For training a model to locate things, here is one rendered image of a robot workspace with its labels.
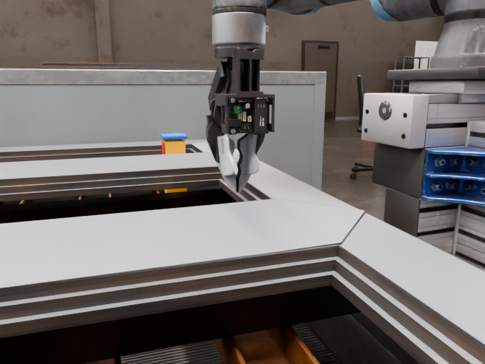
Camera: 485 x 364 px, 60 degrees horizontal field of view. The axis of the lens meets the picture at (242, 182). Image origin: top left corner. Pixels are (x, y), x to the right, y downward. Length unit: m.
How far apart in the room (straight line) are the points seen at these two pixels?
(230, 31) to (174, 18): 10.38
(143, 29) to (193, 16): 1.27
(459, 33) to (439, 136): 0.20
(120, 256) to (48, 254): 0.07
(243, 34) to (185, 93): 0.70
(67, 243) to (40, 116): 0.82
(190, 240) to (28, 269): 0.15
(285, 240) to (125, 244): 0.16
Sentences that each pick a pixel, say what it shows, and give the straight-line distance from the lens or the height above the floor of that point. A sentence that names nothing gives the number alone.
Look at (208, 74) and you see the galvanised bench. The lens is 1.29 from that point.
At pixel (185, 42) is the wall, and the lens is 10.95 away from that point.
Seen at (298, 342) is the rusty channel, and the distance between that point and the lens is 0.52.
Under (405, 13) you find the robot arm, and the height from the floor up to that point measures 1.15.
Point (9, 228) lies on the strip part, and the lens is 0.55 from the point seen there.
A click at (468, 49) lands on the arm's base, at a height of 1.07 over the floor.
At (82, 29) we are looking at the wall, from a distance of 10.70.
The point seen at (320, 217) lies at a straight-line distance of 0.52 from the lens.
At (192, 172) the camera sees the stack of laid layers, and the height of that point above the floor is 0.84.
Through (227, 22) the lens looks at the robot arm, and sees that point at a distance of 0.59.
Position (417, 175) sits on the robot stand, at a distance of 0.80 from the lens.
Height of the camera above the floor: 1.01
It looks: 13 degrees down
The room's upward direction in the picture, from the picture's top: straight up
